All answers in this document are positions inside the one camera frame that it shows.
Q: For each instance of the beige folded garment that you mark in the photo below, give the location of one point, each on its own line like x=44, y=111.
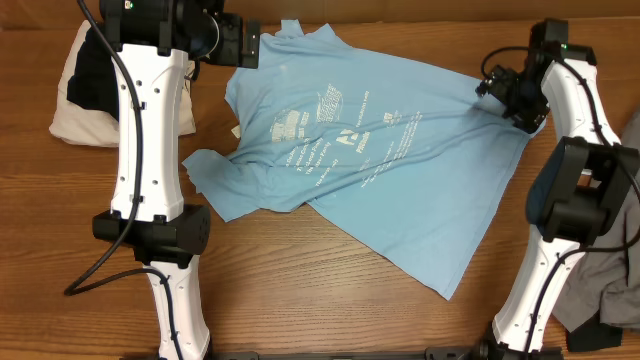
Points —
x=73, y=124

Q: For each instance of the black garment under grey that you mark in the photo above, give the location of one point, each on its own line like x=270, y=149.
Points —
x=593, y=335

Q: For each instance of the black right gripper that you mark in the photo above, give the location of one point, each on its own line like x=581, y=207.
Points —
x=529, y=115

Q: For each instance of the light blue t-shirt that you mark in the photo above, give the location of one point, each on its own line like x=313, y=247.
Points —
x=399, y=154

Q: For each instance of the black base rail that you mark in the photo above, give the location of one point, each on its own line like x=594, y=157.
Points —
x=436, y=353

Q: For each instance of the black folded garment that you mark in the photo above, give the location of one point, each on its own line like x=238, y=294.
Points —
x=93, y=85

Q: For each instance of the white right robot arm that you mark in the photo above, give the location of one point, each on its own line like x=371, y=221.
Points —
x=578, y=193

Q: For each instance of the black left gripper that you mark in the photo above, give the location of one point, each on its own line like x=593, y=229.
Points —
x=231, y=29

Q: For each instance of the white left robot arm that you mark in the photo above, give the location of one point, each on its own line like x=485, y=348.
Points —
x=152, y=43

